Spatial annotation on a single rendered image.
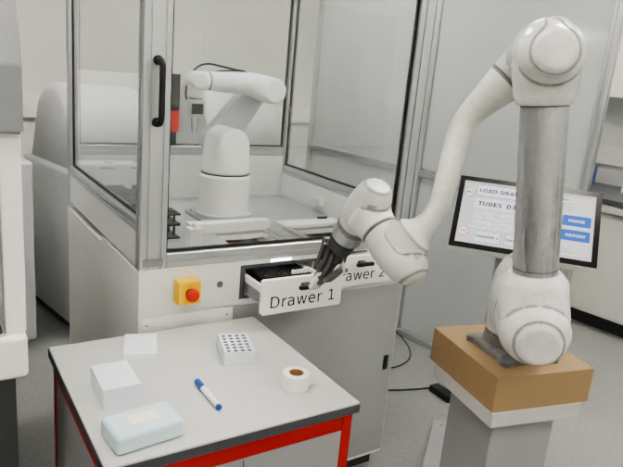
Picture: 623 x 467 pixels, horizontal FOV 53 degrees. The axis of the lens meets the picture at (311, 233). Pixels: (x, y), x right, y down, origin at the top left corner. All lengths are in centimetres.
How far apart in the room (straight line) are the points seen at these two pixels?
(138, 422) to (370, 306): 117
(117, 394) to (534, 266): 98
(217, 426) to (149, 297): 56
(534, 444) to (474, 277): 179
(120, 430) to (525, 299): 90
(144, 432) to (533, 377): 95
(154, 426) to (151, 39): 98
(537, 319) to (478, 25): 232
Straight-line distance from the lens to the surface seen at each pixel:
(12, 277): 153
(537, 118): 140
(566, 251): 240
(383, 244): 154
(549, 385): 173
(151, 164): 177
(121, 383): 152
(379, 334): 240
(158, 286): 188
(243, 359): 171
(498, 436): 177
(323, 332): 223
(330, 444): 162
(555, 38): 135
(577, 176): 317
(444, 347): 180
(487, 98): 156
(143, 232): 181
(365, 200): 157
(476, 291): 353
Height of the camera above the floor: 154
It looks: 15 degrees down
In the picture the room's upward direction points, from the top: 5 degrees clockwise
